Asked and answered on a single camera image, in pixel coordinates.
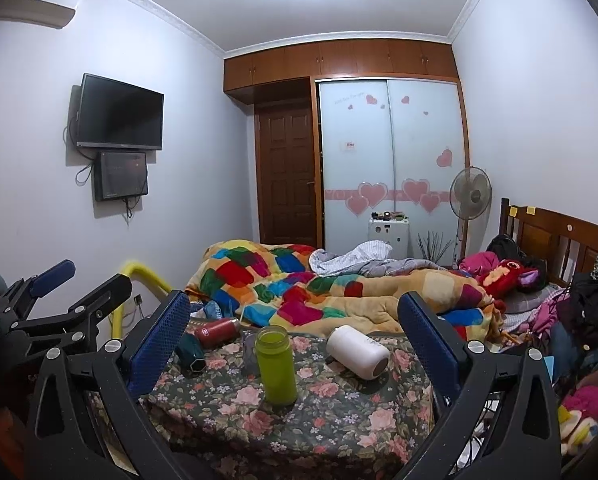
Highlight green bottle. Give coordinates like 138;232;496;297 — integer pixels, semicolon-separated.
255;326;298;406

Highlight teal hexagonal cup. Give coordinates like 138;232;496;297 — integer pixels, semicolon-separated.
175;333;207;374

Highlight red bottle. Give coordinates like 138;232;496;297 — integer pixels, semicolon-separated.
194;318;241;349

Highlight pile of dark clothes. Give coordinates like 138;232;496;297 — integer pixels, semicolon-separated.
556;256;598;351

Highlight red plush toy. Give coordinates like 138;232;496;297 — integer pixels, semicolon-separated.
478;259;540;299

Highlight floral bed sheet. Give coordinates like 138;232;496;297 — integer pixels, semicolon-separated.
138;333;433;479

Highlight white tumbler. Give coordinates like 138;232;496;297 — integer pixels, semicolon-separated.
326;325;390;380

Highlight wooden headboard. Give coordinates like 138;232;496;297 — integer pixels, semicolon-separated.
499;197;598;286

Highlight colourful patchwork blanket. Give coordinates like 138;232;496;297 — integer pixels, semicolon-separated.
186;240;497;339

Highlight white grey crumpled cloth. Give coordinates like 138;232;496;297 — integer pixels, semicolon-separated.
308;240;442;278

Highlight small white cabinet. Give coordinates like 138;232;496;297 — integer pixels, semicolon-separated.
367;211;411;259

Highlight white standing fan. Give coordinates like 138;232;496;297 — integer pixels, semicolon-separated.
449;166;492;264

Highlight brown wooden door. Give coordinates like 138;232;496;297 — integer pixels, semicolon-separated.
256;101;317;247

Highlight frosted sliding wardrobe doors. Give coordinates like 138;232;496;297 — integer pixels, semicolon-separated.
316;78;466;266

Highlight wooden overhead cabinets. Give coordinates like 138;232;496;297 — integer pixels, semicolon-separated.
223;38;459;104

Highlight yellow tube rail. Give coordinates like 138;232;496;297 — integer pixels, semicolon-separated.
109;259;175;342

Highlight small black wall monitor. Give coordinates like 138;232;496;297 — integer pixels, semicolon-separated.
93;151;148;202

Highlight wall mounted black television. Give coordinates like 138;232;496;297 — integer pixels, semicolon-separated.
74;73;165;151

